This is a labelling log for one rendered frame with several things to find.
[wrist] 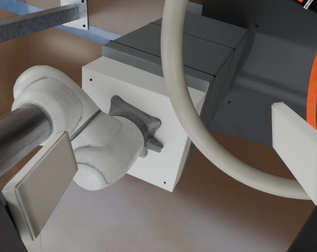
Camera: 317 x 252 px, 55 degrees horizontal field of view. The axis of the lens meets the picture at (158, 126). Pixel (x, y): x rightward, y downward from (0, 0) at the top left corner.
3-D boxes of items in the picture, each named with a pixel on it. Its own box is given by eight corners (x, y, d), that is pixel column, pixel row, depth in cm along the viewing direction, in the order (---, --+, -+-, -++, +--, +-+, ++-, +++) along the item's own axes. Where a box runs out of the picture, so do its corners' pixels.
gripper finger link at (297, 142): (324, 152, 12) (344, 150, 12) (270, 102, 18) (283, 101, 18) (322, 216, 13) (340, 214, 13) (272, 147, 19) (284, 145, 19)
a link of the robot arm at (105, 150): (125, 163, 104) (91, 210, 87) (87, 125, 101) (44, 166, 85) (155, 142, 94) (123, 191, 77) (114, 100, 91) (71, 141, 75)
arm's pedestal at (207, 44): (232, 105, 183) (191, 188, 119) (157, 78, 194) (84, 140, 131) (263, 22, 155) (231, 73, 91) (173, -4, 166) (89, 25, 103)
